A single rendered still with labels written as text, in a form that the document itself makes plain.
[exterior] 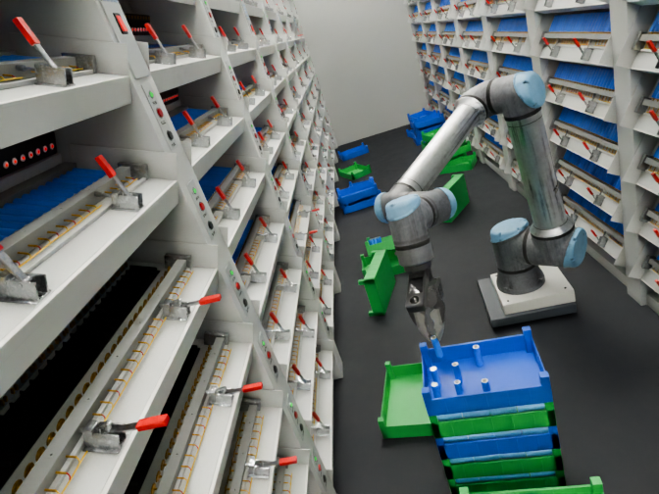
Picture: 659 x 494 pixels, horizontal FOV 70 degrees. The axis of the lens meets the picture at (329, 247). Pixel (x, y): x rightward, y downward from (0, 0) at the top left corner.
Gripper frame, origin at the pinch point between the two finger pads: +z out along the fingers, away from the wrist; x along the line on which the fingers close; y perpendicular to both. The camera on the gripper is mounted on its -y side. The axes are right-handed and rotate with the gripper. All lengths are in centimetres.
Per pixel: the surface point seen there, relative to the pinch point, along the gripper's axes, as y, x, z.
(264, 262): 0, 44, -28
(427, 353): 8.6, 5.5, 8.4
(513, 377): 5.5, -16.5, 15.7
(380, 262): 99, 46, 2
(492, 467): -0.4, -7.2, 38.1
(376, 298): 86, 48, 16
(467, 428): -4.6, -4.1, 23.7
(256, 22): 140, 96, -137
